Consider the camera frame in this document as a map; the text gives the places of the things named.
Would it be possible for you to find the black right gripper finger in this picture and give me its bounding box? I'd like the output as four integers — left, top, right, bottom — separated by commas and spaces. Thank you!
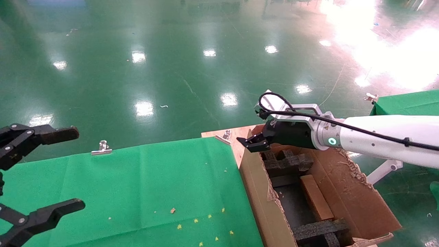
245, 140, 272, 153
237, 132, 270, 146

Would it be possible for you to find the wide green table cloth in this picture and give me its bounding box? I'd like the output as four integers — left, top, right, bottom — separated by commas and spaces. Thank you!
0, 137, 264, 247

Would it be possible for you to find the large open cardboard carton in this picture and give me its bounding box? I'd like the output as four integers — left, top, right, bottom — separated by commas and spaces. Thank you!
238, 124, 402, 247

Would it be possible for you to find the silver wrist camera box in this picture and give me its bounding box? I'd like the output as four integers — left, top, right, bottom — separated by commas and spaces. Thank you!
254, 90, 292, 120

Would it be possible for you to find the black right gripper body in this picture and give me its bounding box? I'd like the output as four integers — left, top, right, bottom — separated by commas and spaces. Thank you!
262, 118, 318, 150

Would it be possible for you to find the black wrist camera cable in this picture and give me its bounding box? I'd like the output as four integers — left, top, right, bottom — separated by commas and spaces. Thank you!
258, 92, 439, 152

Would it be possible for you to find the white table leg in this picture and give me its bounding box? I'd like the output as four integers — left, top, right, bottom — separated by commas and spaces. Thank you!
366, 160, 403, 186

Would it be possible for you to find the small brown cardboard box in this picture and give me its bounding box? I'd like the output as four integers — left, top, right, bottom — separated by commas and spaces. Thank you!
300, 174, 335, 222

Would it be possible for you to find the silver camera mount bracket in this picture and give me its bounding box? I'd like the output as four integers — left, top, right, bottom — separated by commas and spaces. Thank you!
271, 103, 345, 131

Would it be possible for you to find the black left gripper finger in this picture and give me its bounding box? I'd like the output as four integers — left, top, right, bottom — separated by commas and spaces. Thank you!
0, 124, 80, 171
0, 198, 86, 247

